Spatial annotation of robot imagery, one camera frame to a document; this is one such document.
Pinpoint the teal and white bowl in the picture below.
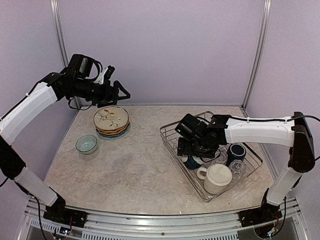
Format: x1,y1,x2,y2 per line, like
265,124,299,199
181,155,204,170

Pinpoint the blue polka dot plate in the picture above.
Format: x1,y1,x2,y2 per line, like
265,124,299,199
96,125,131,139

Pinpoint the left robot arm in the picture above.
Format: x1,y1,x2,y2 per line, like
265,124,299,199
0,53,131,223

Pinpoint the aluminium frame post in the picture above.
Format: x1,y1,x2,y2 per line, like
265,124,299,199
241,0,272,111
49,0,83,111

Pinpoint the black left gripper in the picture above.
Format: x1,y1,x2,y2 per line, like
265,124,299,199
68,77,131,108

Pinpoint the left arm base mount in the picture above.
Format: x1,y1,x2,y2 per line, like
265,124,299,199
43,204,88,228

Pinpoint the front aluminium frame rail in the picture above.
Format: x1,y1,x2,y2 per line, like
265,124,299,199
16,198,310,240

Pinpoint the left aluminium frame post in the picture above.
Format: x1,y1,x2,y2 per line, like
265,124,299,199
49,0,83,111

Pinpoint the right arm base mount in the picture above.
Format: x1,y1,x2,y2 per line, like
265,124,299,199
238,207,283,227

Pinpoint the dark blue cup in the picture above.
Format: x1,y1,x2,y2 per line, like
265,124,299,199
225,143,247,167

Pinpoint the clear glass near plates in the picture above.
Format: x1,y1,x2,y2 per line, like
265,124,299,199
214,150,228,165

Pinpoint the cream bird pattern plate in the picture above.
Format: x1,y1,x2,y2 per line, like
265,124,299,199
93,106,129,131

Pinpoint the white ribbed mug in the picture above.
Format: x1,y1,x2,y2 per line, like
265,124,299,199
196,163,233,195

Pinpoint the metal wire dish rack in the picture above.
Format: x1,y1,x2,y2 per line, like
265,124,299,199
159,111,264,204

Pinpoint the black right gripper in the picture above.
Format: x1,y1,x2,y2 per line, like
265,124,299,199
178,136,216,158

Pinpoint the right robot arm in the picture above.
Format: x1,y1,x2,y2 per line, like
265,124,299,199
174,111,317,222

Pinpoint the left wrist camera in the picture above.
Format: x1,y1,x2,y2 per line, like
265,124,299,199
94,65,115,85

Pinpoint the pale green ribbed bowl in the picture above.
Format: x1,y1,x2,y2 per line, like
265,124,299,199
75,134,98,155

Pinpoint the clear glass near rim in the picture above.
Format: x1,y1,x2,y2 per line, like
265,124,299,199
228,159,246,176

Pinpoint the right aluminium frame post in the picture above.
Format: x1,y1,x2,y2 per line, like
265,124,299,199
241,0,272,111

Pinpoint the yellow polka dot plate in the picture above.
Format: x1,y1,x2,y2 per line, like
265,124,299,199
95,122,131,134
96,124,130,135

